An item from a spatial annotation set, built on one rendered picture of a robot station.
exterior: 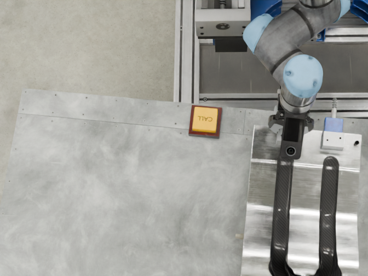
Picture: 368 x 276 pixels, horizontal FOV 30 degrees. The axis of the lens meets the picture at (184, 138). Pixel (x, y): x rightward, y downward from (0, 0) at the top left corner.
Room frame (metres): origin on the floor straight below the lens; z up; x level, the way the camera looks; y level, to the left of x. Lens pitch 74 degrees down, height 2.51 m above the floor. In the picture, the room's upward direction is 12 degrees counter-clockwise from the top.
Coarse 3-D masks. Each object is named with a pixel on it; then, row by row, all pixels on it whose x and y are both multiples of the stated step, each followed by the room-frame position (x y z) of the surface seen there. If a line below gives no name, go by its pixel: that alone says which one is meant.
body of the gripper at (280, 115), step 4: (280, 88) 0.49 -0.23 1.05; (280, 104) 0.44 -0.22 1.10; (280, 108) 0.45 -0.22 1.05; (284, 108) 0.43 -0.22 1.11; (280, 112) 0.44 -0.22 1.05; (284, 112) 0.44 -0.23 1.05; (288, 112) 0.42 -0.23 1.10; (304, 112) 0.41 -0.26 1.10; (308, 112) 0.43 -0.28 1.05; (276, 116) 0.44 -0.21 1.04; (280, 116) 0.43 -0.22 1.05; (308, 116) 0.42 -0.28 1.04; (276, 120) 0.43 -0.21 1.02; (280, 120) 0.43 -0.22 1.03; (308, 120) 0.41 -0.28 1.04; (280, 124) 0.42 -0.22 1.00
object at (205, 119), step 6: (198, 108) 0.56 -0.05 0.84; (204, 108) 0.56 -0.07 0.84; (210, 108) 0.55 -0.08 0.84; (198, 114) 0.54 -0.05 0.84; (204, 114) 0.54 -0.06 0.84; (210, 114) 0.54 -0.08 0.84; (216, 114) 0.53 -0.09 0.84; (198, 120) 0.53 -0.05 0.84; (204, 120) 0.52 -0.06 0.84; (210, 120) 0.52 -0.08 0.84; (216, 120) 0.52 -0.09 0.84; (192, 126) 0.52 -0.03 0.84; (198, 126) 0.51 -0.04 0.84; (204, 126) 0.51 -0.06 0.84; (210, 126) 0.50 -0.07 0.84; (210, 132) 0.50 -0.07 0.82
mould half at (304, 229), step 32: (256, 128) 0.46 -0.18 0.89; (256, 160) 0.38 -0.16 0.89; (320, 160) 0.35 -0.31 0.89; (352, 160) 0.33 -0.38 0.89; (256, 192) 0.31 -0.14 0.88; (320, 192) 0.27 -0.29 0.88; (352, 192) 0.26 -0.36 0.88; (256, 224) 0.23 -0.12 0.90; (352, 224) 0.18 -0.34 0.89; (256, 256) 0.15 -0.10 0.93; (288, 256) 0.14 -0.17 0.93; (352, 256) 0.11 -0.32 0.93
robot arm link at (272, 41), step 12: (288, 12) 0.59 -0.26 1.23; (252, 24) 0.57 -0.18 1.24; (264, 24) 0.57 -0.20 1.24; (276, 24) 0.56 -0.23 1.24; (288, 24) 0.56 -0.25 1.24; (300, 24) 0.55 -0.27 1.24; (252, 36) 0.55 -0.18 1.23; (264, 36) 0.54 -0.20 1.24; (276, 36) 0.54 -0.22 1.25; (288, 36) 0.53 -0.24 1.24; (300, 36) 0.53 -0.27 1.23; (252, 48) 0.53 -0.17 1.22; (264, 48) 0.52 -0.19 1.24; (276, 48) 0.51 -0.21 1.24; (288, 48) 0.51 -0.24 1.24; (264, 60) 0.50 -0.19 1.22; (276, 60) 0.49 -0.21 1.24
